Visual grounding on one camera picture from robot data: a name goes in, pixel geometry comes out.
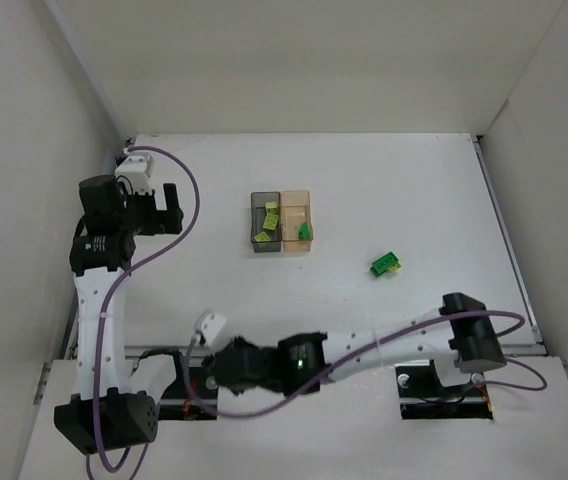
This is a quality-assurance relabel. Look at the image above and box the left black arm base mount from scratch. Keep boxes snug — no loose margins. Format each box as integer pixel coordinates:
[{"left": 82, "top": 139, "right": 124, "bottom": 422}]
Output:
[{"left": 159, "top": 366, "right": 218, "bottom": 421}]

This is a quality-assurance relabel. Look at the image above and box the orange transparent container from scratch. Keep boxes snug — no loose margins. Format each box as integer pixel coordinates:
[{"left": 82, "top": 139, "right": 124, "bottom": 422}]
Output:
[{"left": 280, "top": 190, "right": 314, "bottom": 253}]

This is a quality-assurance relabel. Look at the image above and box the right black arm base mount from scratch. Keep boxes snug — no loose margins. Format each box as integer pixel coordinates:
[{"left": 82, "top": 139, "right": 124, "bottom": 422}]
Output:
[{"left": 395, "top": 362, "right": 493, "bottom": 420}]

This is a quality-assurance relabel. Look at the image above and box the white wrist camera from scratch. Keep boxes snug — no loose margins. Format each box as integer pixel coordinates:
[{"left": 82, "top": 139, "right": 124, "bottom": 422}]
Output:
[
  {"left": 193, "top": 310, "right": 228, "bottom": 348},
  {"left": 115, "top": 153, "right": 155, "bottom": 195}
]

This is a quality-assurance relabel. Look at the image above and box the grey transparent container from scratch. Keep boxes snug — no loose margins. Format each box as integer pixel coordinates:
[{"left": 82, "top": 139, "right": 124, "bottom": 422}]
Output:
[{"left": 250, "top": 191, "right": 282, "bottom": 253}]

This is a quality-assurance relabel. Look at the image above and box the dark green long lego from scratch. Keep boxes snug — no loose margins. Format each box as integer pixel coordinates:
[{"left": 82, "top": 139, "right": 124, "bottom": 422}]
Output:
[{"left": 370, "top": 252, "right": 400, "bottom": 277}]

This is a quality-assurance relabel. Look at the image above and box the lime green small lego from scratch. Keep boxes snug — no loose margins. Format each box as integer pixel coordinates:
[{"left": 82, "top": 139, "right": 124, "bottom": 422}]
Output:
[{"left": 265, "top": 202, "right": 278, "bottom": 213}]

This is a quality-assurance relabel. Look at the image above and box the aluminium front rail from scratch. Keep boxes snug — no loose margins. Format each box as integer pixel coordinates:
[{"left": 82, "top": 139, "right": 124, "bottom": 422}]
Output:
[{"left": 66, "top": 344, "right": 548, "bottom": 360}]

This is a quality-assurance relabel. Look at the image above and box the pale yellow-green small lego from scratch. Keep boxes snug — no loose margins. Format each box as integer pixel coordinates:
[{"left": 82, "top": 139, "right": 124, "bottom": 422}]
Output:
[{"left": 253, "top": 231, "right": 271, "bottom": 243}]

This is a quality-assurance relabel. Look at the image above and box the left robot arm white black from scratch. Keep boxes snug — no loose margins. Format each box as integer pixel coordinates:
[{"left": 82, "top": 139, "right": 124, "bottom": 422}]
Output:
[{"left": 54, "top": 175, "right": 183, "bottom": 456}]

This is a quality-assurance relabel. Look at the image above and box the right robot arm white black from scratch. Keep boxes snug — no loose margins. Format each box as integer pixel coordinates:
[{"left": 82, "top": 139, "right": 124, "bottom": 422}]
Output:
[{"left": 203, "top": 293, "right": 506, "bottom": 397}]

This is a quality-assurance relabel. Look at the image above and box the lime green 2x3 lego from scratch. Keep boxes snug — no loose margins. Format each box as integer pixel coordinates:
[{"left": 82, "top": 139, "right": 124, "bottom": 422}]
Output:
[{"left": 262, "top": 211, "right": 279, "bottom": 231}]

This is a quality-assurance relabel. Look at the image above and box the dark green square lego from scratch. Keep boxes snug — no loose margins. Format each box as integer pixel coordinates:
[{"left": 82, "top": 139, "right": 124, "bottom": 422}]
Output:
[{"left": 298, "top": 222, "right": 312, "bottom": 241}]

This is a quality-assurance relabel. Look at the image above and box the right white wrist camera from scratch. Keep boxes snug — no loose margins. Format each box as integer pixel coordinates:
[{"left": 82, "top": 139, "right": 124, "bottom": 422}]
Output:
[{"left": 193, "top": 310, "right": 228, "bottom": 348}]

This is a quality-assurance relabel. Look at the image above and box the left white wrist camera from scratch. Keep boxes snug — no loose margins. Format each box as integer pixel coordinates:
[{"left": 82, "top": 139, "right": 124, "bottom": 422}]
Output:
[{"left": 115, "top": 153, "right": 155, "bottom": 195}]

